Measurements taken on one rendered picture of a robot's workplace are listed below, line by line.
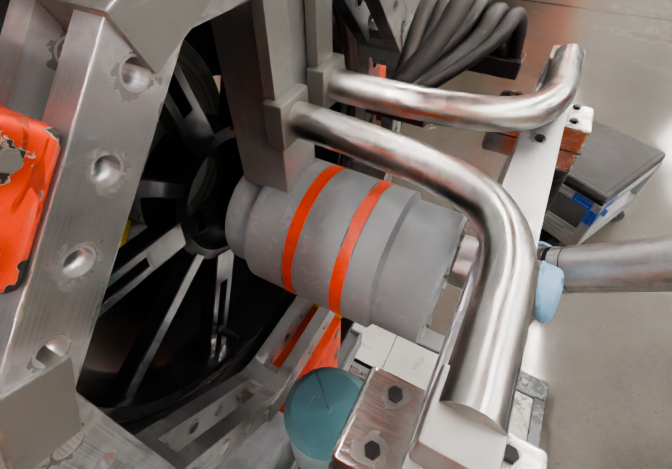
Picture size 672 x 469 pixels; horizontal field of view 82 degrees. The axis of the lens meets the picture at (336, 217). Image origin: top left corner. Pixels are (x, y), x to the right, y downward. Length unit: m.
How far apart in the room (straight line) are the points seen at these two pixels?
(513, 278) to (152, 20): 0.19
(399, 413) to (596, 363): 1.29
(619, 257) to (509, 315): 0.60
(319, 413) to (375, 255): 0.18
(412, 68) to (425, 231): 0.14
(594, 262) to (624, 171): 0.84
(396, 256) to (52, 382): 0.23
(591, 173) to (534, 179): 1.22
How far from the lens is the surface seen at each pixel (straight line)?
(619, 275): 0.77
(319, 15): 0.31
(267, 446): 0.96
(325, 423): 0.43
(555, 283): 0.68
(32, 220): 0.19
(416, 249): 0.32
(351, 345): 1.12
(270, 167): 0.35
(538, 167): 0.31
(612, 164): 1.60
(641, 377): 1.53
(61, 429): 0.27
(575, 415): 1.37
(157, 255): 0.41
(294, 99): 0.28
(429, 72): 0.36
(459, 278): 0.67
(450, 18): 0.37
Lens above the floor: 1.15
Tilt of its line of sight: 46 degrees down
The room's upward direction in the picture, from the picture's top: straight up
